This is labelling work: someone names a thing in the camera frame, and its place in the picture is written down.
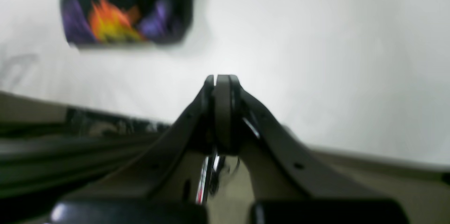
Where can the dark navy T-shirt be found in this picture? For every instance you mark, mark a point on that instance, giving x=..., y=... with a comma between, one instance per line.
x=95, y=22

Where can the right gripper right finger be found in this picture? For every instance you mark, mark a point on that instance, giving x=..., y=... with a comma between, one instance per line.
x=290, y=184

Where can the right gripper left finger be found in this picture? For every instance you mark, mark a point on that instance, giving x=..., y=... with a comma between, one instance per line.
x=159, y=187

